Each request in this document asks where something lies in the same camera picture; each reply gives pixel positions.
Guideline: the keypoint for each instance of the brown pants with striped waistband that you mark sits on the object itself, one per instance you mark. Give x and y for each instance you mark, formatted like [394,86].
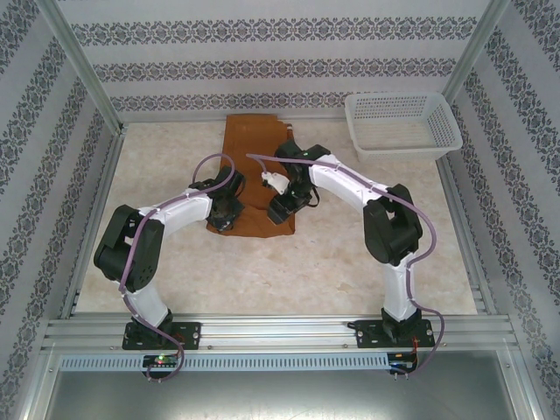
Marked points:
[236,135]

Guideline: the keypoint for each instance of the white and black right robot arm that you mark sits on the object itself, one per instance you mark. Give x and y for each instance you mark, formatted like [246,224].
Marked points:
[341,179]

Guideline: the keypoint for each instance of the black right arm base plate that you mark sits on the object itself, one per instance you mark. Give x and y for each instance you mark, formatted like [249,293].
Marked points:
[367,332]

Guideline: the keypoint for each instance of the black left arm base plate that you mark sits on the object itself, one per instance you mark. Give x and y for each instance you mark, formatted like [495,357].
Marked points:
[190,334]

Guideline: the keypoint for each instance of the white plastic mesh basket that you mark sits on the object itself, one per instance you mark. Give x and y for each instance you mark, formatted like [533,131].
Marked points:
[402,127]

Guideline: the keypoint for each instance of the aluminium enclosure frame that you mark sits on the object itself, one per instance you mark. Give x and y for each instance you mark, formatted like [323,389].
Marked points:
[271,326]

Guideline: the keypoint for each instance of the grey metal sheet panel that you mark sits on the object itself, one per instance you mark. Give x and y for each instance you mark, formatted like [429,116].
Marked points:
[280,396]

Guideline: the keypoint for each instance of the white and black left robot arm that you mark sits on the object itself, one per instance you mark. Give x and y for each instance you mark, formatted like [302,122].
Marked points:
[184,214]

